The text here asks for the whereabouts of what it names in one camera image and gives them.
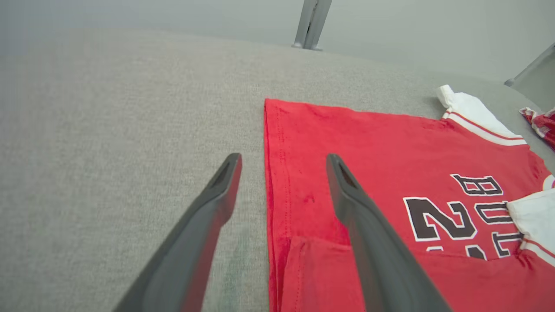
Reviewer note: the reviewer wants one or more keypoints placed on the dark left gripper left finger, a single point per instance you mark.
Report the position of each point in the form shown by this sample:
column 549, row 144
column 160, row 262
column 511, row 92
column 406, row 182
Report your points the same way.
column 190, row 251

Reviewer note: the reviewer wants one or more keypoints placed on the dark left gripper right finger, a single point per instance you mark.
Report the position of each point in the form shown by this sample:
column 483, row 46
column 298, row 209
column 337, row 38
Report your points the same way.
column 377, row 251

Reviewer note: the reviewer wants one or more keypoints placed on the red Bulls 23 jersey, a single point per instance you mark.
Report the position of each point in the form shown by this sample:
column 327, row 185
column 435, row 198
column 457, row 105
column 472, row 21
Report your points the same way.
column 368, row 151

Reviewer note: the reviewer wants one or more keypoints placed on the red shorts with white stripe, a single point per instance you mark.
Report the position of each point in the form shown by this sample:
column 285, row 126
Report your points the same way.
column 544, row 125

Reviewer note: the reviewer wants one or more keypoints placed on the grey partition post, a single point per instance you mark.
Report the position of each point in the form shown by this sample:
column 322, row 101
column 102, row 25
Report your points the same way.
column 321, row 21
column 305, row 21

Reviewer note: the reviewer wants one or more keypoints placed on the grey metal frame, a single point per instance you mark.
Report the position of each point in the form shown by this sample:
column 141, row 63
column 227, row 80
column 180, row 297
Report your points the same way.
column 533, row 65

